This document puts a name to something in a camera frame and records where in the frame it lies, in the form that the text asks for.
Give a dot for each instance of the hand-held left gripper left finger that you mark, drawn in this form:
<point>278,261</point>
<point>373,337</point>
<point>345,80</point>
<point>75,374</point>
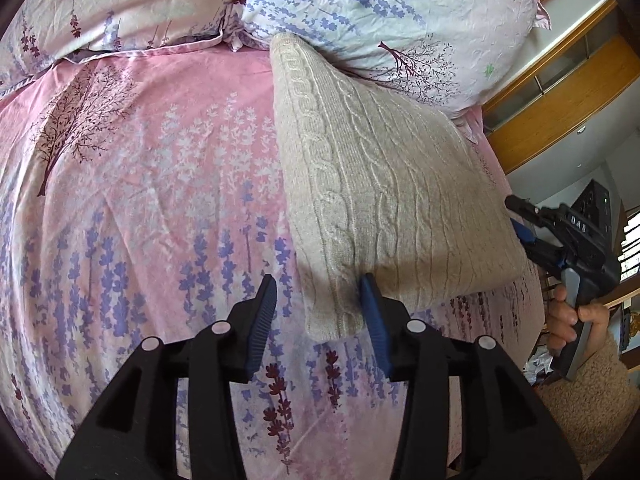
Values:
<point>262,320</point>

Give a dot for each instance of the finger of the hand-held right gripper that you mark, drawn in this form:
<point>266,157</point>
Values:
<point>527,240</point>
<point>525,208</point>

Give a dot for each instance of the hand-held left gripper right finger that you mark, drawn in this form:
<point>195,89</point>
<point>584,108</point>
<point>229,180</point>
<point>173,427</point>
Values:
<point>375,320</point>

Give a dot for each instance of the person's right hand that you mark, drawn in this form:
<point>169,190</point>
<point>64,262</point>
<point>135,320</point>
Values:
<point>562,317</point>

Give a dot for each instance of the crumpled plastic bags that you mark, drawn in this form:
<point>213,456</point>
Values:
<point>540,362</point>

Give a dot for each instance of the pink floral bed sheet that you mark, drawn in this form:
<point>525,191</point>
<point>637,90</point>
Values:
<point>150,185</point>

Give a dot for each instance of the pale blue tree-print pillow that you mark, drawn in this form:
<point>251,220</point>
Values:
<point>400,5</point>

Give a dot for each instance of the pink floral pillow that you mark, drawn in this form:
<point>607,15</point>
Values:
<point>125,0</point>

